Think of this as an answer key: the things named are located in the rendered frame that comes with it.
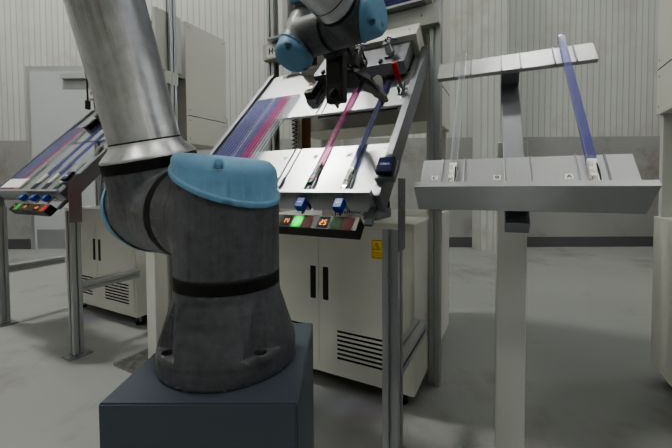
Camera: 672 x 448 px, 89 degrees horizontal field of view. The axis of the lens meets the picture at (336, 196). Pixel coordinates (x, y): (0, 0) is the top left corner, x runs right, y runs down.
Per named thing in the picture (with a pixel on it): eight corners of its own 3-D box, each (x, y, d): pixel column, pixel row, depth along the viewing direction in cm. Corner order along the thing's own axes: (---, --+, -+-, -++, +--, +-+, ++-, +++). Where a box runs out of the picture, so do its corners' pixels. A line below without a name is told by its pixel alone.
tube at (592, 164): (605, 199, 53) (607, 193, 52) (593, 199, 53) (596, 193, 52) (563, 38, 82) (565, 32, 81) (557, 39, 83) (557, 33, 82)
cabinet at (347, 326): (414, 417, 109) (414, 224, 107) (247, 364, 141) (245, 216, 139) (448, 336, 167) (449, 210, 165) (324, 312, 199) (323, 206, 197)
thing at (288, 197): (377, 212, 84) (369, 193, 79) (192, 206, 114) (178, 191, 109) (379, 208, 84) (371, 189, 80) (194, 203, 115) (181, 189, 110)
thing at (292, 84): (407, 116, 106) (404, 103, 103) (245, 133, 137) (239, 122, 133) (424, 62, 125) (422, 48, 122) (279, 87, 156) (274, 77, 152)
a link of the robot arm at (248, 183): (213, 292, 31) (211, 141, 30) (142, 270, 38) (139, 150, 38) (302, 266, 40) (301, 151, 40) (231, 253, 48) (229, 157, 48)
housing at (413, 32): (423, 70, 124) (416, 32, 114) (308, 89, 146) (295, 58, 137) (426, 59, 128) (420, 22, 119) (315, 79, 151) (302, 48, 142)
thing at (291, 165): (376, 201, 83) (372, 193, 81) (190, 198, 113) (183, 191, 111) (393, 149, 94) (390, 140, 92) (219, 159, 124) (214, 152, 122)
